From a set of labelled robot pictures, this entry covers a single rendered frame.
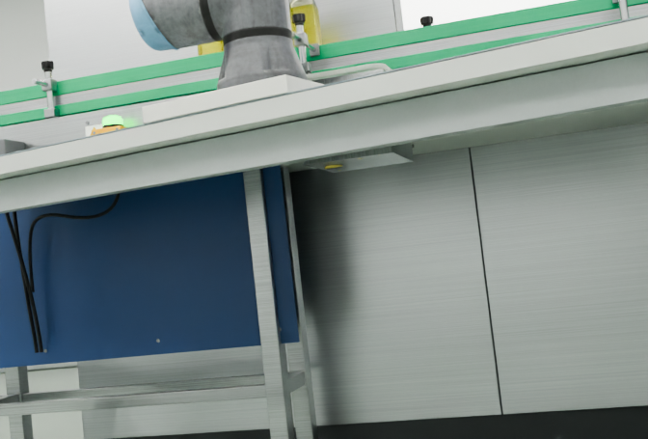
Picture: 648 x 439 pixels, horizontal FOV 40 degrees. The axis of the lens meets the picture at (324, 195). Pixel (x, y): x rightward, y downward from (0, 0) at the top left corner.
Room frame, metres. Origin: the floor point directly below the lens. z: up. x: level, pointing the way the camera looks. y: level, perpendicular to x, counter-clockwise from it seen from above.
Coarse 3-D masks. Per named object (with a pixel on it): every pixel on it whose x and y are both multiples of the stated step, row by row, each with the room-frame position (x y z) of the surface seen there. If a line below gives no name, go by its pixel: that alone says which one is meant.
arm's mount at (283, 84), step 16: (272, 80) 1.33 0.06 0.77; (288, 80) 1.33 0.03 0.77; (304, 80) 1.37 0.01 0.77; (192, 96) 1.41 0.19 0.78; (208, 96) 1.39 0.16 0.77; (224, 96) 1.38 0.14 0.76; (240, 96) 1.36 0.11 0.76; (256, 96) 1.35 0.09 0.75; (144, 112) 1.45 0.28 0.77; (160, 112) 1.44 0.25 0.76; (176, 112) 1.42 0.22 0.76; (192, 112) 1.41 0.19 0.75
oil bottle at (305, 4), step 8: (296, 0) 1.97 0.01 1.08; (304, 0) 1.96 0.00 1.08; (312, 0) 1.97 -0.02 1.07; (296, 8) 1.97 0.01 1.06; (304, 8) 1.96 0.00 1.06; (312, 8) 1.96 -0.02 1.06; (312, 16) 1.96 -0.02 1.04; (304, 24) 1.96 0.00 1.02; (312, 24) 1.96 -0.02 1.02; (304, 32) 1.96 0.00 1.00; (312, 32) 1.96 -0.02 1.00; (320, 32) 2.00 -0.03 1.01; (312, 40) 1.96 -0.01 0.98; (320, 40) 1.99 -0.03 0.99
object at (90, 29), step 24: (48, 0) 2.33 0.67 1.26; (72, 0) 2.31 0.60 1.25; (96, 0) 2.29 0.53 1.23; (120, 0) 2.27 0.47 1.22; (48, 24) 2.33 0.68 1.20; (72, 24) 2.31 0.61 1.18; (96, 24) 2.29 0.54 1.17; (120, 24) 2.27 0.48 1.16; (48, 48) 2.33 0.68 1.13; (72, 48) 2.31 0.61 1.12; (96, 48) 2.29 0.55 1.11; (120, 48) 2.28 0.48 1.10; (144, 48) 2.26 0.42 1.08; (192, 48) 2.22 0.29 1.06; (72, 72) 2.31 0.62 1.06; (96, 72) 2.29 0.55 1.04
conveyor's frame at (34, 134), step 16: (96, 112) 1.96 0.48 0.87; (112, 112) 1.95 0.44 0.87; (128, 112) 1.94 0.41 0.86; (0, 128) 2.02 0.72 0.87; (16, 128) 2.01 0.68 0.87; (32, 128) 2.00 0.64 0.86; (48, 128) 1.99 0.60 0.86; (64, 128) 1.98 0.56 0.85; (80, 128) 1.97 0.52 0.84; (96, 128) 1.96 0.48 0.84; (32, 144) 2.00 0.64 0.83; (48, 144) 1.99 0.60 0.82
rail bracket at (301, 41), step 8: (296, 16) 1.83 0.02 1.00; (304, 16) 1.83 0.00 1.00; (296, 24) 1.83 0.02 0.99; (296, 32) 1.83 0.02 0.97; (296, 40) 1.81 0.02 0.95; (304, 40) 1.82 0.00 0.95; (304, 48) 1.83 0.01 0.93; (312, 48) 1.91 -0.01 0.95; (304, 56) 1.83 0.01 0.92; (304, 64) 1.82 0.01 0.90
